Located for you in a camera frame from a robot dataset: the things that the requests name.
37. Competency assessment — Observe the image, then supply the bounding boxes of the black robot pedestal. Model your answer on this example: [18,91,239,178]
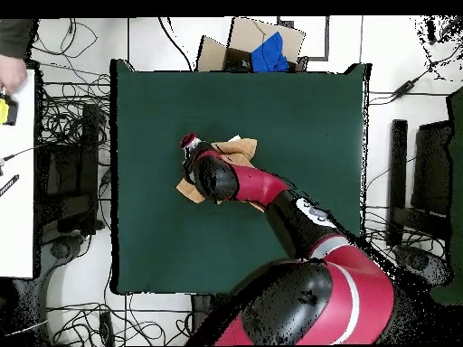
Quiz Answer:
[190,293,218,335]

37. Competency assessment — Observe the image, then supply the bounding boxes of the person's hand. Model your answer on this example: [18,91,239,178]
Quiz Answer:
[0,52,29,96]

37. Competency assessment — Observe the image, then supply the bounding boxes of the black chair base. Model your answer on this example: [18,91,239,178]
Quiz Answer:
[392,243,455,290]

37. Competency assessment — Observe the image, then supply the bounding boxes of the black power adapter with cable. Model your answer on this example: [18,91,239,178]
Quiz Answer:
[368,53,463,106]

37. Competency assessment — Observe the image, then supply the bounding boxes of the black striped bar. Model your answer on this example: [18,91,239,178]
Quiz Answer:
[0,173,20,198]

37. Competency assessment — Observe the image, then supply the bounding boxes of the black power strip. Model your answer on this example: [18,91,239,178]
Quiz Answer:
[98,310,116,347]

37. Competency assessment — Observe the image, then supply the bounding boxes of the black framed white panel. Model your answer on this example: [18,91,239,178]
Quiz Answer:
[276,14,330,61]

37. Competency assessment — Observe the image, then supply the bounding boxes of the dark green table cloth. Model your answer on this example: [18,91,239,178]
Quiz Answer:
[109,58,373,295]

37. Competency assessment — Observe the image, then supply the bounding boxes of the orange terry towel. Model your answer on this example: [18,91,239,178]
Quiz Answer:
[175,135,266,213]

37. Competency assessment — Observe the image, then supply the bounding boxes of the blue garment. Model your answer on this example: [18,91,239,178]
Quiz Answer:
[250,31,290,73]

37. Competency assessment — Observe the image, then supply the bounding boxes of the tangle of black floor cables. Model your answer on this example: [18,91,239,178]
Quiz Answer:
[37,71,111,145]
[46,299,193,347]

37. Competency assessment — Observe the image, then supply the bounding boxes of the brown cardboard box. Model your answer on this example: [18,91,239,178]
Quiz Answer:
[195,15,309,73]

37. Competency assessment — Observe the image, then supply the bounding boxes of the black stand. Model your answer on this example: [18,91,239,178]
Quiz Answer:
[385,118,453,249]
[35,102,102,236]

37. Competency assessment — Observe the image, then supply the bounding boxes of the yellow emergency stop button box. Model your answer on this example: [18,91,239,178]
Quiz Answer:
[0,94,19,127]

